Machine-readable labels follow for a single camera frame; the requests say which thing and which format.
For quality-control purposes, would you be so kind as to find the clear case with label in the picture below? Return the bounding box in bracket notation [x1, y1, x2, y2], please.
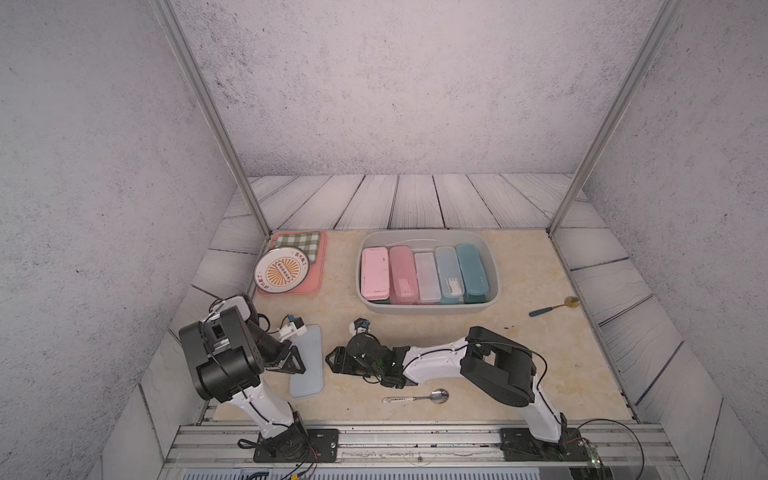
[434, 246, 465, 304]

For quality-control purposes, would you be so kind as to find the pink plastic tray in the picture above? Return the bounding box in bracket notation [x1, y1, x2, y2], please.
[257, 231, 327, 295]

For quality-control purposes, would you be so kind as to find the light pink ridged pencil case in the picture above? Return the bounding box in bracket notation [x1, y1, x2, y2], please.
[360, 247, 391, 302]

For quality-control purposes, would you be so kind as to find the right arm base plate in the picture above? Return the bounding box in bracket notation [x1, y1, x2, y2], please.
[500, 428, 591, 462]

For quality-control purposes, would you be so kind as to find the green checkered cloth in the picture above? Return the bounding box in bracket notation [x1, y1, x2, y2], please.
[272, 231, 322, 263]

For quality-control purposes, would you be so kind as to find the aluminium frame post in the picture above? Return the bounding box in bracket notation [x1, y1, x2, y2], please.
[150, 0, 272, 237]
[546, 0, 683, 240]

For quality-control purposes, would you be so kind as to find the metal spoon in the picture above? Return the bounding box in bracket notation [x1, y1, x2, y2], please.
[382, 388, 450, 404]

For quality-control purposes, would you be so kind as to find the round patterned ceramic plate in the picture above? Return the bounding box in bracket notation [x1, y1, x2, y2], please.
[254, 247, 310, 294]

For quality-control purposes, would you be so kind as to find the light blue pencil case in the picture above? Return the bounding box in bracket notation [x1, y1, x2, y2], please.
[289, 325, 325, 399]

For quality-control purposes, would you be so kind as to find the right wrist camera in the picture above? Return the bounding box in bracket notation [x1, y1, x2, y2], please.
[349, 318, 370, 336]

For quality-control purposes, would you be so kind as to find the rose pink pencil case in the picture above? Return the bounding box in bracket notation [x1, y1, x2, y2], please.
[389, 245, 419, 305]

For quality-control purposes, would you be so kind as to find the translucent pink pencil case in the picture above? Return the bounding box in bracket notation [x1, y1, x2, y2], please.
[414, 252, 442, 304]

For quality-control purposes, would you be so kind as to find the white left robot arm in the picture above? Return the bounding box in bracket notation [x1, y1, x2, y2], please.
[179, 295, 311, 462]

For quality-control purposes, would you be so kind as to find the left aluminium frame post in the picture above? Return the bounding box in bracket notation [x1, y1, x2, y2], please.
[150, 0, 272, 237]

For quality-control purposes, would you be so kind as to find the grey plastic storage box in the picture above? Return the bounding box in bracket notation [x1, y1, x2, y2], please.
[356, 229, 501, 315]

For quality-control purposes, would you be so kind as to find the right aluminium frame post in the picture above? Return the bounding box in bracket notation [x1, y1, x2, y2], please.
[546, 0, 683, 240]

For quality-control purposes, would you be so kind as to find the aluminium front rail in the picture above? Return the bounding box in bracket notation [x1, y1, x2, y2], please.
[163, 420, 687, 479]

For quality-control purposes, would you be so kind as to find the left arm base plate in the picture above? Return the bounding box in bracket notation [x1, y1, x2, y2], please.
[253, 424, 340, 464]

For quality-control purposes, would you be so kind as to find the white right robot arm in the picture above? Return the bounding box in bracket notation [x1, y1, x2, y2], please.
[325, 319, 568, 451]

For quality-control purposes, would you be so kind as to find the teal pencil case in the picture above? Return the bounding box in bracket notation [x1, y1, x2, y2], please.
[455, 243, 490, 303]

